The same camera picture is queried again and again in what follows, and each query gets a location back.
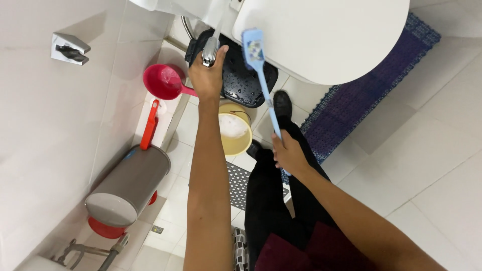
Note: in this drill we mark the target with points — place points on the blue toilet brush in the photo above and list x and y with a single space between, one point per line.
260 75

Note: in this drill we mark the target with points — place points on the chrome wall hook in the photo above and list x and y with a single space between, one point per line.
70 49

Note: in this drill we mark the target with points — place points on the person's black trousers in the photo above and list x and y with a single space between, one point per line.
278 203

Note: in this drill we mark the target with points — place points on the checkered cloth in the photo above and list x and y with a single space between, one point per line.
240 250

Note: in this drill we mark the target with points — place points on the pink water dipper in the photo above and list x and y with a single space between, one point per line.
164 81

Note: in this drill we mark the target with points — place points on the yellow bucket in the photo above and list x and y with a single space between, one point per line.
234 130

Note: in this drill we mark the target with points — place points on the person's left hand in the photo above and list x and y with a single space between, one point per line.
206 77

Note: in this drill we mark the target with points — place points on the person's maroon shirt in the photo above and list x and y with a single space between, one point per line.
312 250

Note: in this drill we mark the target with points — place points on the purple floor mat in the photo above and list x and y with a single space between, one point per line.
361 90

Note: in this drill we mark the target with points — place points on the person's black shoe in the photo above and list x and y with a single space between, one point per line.
282 103

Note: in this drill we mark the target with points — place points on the chrome bidet sprayer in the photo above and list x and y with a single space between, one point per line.
211 47

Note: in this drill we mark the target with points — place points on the red bowl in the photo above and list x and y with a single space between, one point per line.
107 227

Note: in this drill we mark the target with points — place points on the grey pedal bin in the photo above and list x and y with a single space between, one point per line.
128 186

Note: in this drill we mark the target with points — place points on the person's right hand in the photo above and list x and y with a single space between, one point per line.
289 152

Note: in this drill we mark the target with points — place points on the person's right fingers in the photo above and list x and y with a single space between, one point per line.
278 148

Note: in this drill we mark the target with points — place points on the white toilet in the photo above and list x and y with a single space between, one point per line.
297 34

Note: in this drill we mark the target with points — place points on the chrome pipe valve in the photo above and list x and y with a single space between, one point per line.
92 252

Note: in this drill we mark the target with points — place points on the grey perforated floor mat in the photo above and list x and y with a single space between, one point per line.
238 184

